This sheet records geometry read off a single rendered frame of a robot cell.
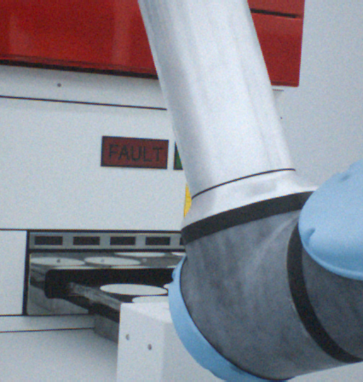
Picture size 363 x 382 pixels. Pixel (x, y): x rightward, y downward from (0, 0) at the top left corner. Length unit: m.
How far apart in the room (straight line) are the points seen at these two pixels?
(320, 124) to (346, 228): 3.01
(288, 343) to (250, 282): 0.05
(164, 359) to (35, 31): 0.67
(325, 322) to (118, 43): 0.92
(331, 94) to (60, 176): 2.23
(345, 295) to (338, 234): 0.05
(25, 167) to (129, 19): 0.27
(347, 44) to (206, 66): 2.97
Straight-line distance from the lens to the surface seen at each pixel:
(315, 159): 3.68
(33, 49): 1.51
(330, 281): 0.70
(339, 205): 0.70
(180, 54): 0.80
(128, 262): 1.63
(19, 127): 1.55
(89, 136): 1.60
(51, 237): 1.59
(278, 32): 1.71
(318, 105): 3.68
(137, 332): 1.02
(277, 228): 0.76
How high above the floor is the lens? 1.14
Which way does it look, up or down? 3 degrees down
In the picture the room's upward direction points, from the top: 4 degrees clockwise
